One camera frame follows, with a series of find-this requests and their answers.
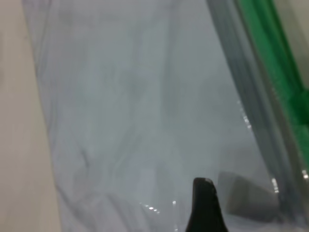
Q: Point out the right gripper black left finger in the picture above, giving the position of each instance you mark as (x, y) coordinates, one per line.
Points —
(205, 210)

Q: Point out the clear zip bag green zipper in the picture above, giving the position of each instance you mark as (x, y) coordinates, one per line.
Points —
(120, 96)

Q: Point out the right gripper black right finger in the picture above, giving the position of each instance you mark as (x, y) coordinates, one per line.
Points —
(248, 195)

